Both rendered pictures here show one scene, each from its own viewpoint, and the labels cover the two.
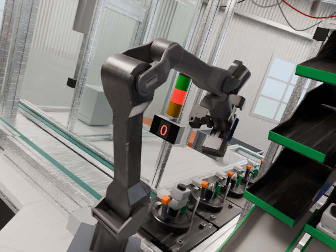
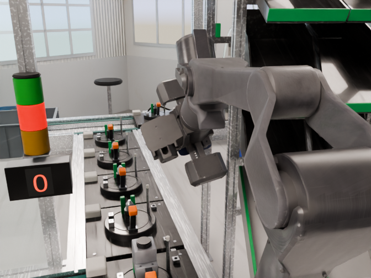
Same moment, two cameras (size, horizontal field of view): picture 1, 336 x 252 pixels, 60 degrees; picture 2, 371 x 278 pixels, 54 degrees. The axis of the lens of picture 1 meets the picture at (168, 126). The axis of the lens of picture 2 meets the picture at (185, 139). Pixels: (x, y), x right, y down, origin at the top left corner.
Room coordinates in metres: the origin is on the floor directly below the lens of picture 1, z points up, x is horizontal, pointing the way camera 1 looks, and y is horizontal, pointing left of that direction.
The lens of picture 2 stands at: (0.37, 0.29, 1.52)
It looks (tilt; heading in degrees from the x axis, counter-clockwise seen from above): 19 degrees down; 313
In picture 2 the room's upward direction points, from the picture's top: straight up
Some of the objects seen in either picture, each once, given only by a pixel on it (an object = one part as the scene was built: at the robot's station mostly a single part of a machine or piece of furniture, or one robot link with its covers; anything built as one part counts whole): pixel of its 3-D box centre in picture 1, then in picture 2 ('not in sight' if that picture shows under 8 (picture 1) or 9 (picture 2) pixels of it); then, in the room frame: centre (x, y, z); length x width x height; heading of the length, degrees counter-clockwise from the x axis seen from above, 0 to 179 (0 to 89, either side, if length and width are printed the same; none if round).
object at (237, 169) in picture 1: (250, 173); (114, 150); (1.48, -0.50, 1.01); 0.24 x 0.24 x 0.13; 58
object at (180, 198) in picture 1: (180, 194); (143, 252); (0.86, -0.11, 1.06); 0.08 x 0.04 x 0.07; 148
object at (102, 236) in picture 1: (110, 238); not in sight; (0.50, 0.04, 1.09); 0.07 x 0.07 x 0.06; 4
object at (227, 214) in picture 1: (209, 192); (130, 212); (1.06, -0.24, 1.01); 0.24 x 0.24 x 0.13; 58
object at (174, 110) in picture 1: (174, 109); (35, 139); (1.05, 0.00, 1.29); 0.05 x 0.05 x 0.05
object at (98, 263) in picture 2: (164, 197); (96, 269); (0.98, -0.07, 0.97); 0.05 x 0.05 x 0.04; 58
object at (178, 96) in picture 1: (178, 96); (32, 115); (1.05, 0.00, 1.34); 0.05 x 0.05 x 0.05
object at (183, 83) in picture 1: (183, 83); (28, 90); (1.05, 0.00, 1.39); 0.05 x 0.05 x 0.05
